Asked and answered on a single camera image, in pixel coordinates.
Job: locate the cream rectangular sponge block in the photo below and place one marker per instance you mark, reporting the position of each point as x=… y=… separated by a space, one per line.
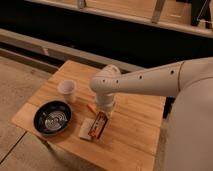
x=85 y=128

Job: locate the wooden table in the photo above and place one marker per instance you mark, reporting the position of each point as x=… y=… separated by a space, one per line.
x=130 y=138

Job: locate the orange carrot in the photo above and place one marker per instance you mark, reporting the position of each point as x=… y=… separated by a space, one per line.
x=91 y=108

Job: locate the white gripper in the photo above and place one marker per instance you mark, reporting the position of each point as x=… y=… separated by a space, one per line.
x=105 y=103

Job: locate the black ceramic bowl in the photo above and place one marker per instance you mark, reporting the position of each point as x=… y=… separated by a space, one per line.
x=52 y=117

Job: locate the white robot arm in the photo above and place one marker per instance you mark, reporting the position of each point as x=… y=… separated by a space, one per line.
x=190 y=82

